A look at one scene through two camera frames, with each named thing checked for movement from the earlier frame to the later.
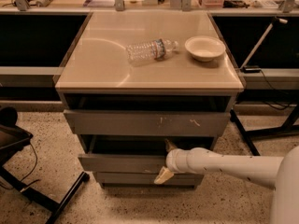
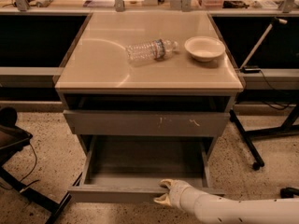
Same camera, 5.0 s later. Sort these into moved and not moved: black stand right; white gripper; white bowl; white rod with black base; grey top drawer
Moved: white gripper
Not moved: white bowl; white rod with black base; black stand right; grey top drawer
